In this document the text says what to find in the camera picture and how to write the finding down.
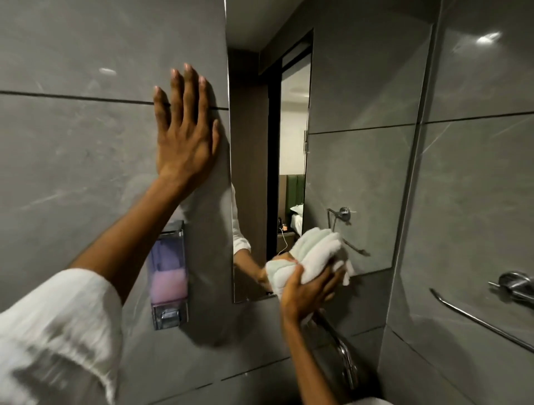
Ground person's right hand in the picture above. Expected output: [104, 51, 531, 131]
[280, 264, 347, 327]

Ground person's left forearm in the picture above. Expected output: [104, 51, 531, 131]
[70, 175, 197, 305]

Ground person's left hand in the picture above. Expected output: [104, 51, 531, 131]
[153, 63, 221, 189]

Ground person's right forearm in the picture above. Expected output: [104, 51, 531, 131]
[282, 316, 343, 405]

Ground white towel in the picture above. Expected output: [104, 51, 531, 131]
[266, 227, 355, 293]

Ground white shirt sleeve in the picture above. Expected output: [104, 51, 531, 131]
[0, 268, 124, 405]

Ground frameless wall mirror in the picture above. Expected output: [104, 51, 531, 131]
[224, 0, 435, 304]

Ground chrome towel rail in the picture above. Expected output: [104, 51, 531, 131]
[429, 270, 534, 354]

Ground chrome faucet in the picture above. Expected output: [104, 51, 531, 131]
[314, 310, 360, 392]

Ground wall soap dispenser pink liquid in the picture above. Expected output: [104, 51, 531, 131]
[148, 220, 189, 331]

